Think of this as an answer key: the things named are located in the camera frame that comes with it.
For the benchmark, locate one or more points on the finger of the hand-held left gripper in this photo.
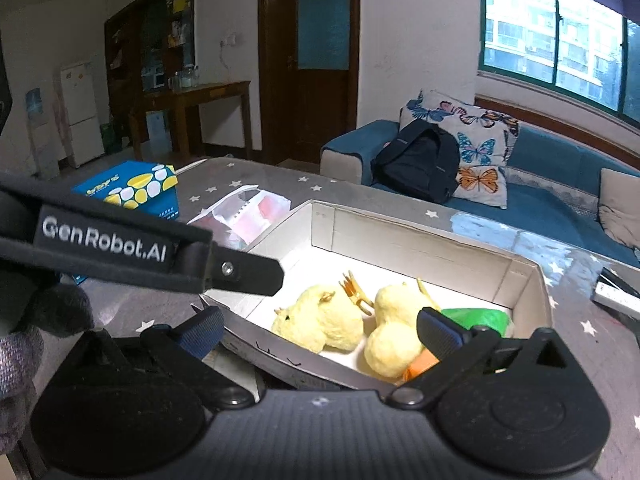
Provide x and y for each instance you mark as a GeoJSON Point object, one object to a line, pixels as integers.
{"type": "Point", "coordinates": [250, 272]}

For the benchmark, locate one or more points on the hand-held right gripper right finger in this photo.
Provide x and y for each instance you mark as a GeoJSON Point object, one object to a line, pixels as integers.
{"type": "Point", "coordinates": [440, 332]}

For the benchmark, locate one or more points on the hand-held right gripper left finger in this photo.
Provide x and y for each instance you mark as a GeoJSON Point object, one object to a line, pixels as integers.
{"type": "Point", "coordinates": [205, 332]}

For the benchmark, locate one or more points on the orange plastic toy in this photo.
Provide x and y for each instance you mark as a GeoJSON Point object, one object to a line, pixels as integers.
{"type": "Point", "coordinates": [422, 364]}

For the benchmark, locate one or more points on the green plastic packet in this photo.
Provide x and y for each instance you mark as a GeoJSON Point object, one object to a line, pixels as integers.
{"type": "Point", "coordinates": [480, 319]}

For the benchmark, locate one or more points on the yellow plush chick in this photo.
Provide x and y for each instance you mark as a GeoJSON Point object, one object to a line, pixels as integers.
{"type": "Point", "coordinates": [320, 320]}
{"type": "Point", "coordinates": [390, 350]}

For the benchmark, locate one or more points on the white cardboard box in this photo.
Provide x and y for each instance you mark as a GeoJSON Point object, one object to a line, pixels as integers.
{"type": "Point", "coordinates": [400, 240]}

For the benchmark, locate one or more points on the person's left hand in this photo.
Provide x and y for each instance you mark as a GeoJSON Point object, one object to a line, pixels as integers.
{"type": "Point", "coordinates": [20, 370]}

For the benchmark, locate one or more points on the clear plastic bag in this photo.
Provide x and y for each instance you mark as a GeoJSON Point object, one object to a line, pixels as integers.
{"type": "Point", "coordinates": [235, 215]}

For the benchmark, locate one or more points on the blue yellow tissue box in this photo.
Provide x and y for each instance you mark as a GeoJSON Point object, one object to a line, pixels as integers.
{"type": "Point", "coordinates": [135, 185]}

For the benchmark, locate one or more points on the white blue carton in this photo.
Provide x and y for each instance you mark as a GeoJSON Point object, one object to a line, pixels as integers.
{"type": "Point", "coordinates": [159, 132]}

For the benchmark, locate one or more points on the white water dispenser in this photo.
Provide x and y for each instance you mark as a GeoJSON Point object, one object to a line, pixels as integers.
{"type": "Point", "coordinates": [42, 130]}

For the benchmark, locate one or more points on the white fridge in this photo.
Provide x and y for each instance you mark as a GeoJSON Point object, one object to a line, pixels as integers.
{"type": "Point", "coordinates": [80, 110]}

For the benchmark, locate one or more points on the star print tablecloth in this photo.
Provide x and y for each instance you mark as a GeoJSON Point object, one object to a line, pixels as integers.
{"type": "Point", "coordinates": [590, 360]}

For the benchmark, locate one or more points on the black backpack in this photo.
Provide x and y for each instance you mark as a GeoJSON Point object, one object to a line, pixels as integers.
{"type": "Point", "coordinates": [415, 165]}

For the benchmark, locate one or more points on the dark wooden door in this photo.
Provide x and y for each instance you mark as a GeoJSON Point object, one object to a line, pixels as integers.
{"type": "Point", "coordinates": [320, 110]}

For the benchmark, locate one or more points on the wooden desk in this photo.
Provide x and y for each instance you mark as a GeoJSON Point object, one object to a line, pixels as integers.
{"type": "Point", "coordinates": [210, 92]}

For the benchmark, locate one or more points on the butterfly print pillow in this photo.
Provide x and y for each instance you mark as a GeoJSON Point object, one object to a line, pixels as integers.
{"type": "Point", "coordinates": [480, 150]}

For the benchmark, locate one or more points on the glass jar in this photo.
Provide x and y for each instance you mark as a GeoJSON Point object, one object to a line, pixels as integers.
{"type": "Point", "coordinates": [191, 77]}

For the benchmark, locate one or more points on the blue sofa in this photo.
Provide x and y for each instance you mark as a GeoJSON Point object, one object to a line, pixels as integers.
{"type": "Point", "coordinates": [550, 160]}

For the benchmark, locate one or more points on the dark wooden cabinet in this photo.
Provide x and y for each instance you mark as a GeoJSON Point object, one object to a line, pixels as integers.
{"type": "Point", "coordinates": [130, 35]}

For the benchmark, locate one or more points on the beige cushion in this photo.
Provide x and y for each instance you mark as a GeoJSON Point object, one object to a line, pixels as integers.
{"type": "Point", "coordinates": [620, 205]}

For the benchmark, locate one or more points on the green framed window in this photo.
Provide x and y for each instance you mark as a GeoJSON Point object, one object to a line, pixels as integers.
{"type": "Point", "coordinates": [520, 25]}

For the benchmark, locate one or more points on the white wall socket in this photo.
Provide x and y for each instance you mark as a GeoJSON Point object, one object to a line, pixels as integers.
{"type": "Point", "coordinates": [230, 40]}

